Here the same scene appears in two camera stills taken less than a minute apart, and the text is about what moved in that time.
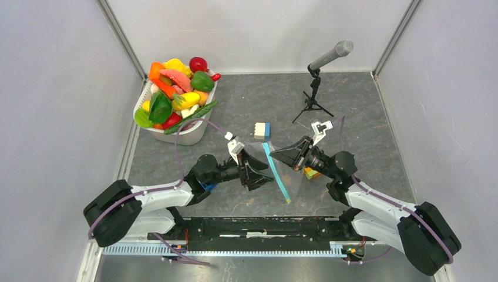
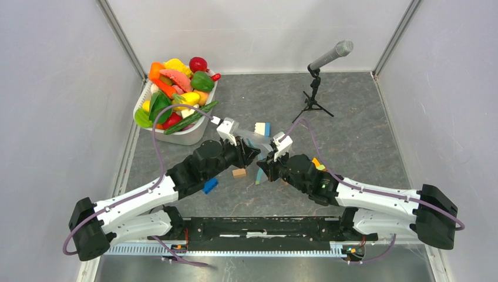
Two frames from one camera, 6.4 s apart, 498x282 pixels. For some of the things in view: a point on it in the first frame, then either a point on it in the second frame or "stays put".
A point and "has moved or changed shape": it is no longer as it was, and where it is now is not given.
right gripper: [295, 155] → [270, 165]
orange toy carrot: [167, 89] stays put
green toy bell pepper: [202, 81] stays put
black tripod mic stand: [315, 83] stays put
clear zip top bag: [289, 178] has moved or changed shape
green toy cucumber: [194, 116] stays put
